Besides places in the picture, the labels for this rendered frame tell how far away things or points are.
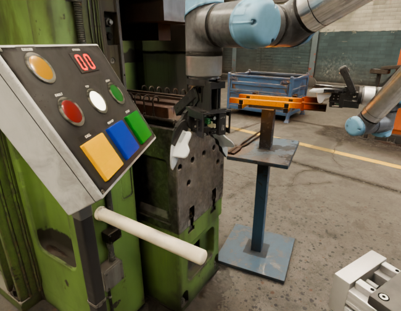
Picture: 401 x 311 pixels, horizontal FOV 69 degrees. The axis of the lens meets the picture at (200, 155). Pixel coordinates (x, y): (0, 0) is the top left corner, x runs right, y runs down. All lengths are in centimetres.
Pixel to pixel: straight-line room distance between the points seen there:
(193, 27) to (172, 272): 108
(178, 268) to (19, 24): 110
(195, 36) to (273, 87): 434
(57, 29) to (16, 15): 27
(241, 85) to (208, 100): 458
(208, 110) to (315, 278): 140
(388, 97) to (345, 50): 763
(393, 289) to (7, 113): 69
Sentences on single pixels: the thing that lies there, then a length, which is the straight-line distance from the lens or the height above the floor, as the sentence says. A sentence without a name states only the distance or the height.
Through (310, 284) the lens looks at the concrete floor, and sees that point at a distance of 179.
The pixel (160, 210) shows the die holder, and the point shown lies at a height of 53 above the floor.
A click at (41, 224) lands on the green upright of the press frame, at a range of 150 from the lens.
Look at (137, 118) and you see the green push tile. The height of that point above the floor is 103.
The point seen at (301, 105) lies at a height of 95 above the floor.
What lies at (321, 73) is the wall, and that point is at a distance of 901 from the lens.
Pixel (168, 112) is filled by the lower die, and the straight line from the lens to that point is 108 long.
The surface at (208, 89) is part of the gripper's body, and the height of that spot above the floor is 112.
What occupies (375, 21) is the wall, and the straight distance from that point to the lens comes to 865.
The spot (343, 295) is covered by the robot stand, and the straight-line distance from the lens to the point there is 70.
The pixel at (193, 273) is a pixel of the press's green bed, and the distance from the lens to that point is 153.
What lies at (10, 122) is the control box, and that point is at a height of 109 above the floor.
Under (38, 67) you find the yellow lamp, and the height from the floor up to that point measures 116.
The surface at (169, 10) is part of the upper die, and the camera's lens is 108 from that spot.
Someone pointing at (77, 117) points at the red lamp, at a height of 108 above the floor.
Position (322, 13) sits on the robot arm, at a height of 125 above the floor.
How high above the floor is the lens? 120
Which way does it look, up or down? 21 degrees down
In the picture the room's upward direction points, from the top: straight up
